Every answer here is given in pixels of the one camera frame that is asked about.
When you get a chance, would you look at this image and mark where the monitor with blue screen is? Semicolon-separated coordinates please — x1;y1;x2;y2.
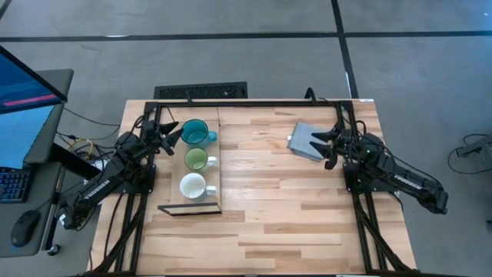
0;45;69;171

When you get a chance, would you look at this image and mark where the grey side desk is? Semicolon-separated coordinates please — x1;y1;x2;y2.
0;68;75;259

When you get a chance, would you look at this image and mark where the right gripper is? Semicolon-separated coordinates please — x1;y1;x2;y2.
308;126;361;161

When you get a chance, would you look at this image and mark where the black floor vent grille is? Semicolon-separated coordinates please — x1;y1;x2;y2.
153;81;249;101

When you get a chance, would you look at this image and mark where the white ceramic mug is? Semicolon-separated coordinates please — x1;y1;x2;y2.
178;172;218;202

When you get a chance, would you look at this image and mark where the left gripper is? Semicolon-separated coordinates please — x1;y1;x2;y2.
141;119;185;150

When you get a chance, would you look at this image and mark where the black computer mouse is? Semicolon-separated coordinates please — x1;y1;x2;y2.
10;209;41;249

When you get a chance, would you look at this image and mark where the black keyboard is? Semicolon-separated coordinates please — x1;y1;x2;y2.
0;166;32;204

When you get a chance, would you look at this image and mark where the yellow cable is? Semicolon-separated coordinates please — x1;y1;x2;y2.
66;138;95;161

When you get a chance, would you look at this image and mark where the grey folded cloth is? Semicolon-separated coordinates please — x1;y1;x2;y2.
288;121;333;162

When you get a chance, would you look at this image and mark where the black cable loop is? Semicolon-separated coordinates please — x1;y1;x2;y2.
304;86;319;105

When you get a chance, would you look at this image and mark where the green and white mug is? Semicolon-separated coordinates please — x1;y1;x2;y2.
184;147;219;173

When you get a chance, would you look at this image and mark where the teal ceramic mug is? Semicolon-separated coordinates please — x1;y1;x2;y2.
180;118;219;151

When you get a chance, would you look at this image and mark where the black floor cable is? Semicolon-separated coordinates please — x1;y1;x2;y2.
447;132;492;176

